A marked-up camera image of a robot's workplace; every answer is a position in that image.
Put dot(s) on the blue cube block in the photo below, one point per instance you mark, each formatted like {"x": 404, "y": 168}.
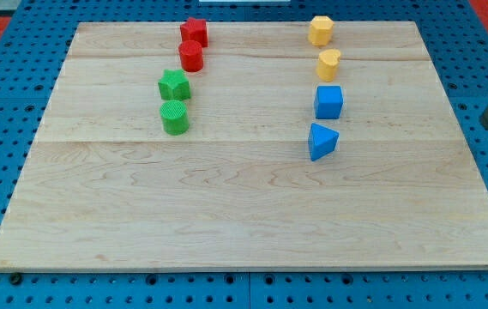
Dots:
{"x": 328, "y": 102}

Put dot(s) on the light wooden board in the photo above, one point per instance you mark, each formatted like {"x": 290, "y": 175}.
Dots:
{"x": 105, "y": 189}

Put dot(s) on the green cylinder block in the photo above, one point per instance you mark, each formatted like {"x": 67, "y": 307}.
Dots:
{"x": 174, "y": 117}

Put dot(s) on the blue triangle block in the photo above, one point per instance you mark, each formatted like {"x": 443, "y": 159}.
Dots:
{"x": 321, "y": 141}

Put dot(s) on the green star block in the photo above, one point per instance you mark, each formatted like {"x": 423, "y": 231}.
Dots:
{"x": 174, "y": 85}

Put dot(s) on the red cylinder block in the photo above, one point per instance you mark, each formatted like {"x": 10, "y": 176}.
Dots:
{"x": 190, "y": 54}

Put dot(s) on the yellow heart block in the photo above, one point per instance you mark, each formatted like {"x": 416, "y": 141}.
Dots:
{"x": 327, "y": 64}

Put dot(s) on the red star block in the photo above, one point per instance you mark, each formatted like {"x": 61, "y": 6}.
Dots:
{"x": 195, "y": 29}

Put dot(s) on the yellow hexagon block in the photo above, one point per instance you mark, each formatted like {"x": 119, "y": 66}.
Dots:
{"x": 320, "y": 30}

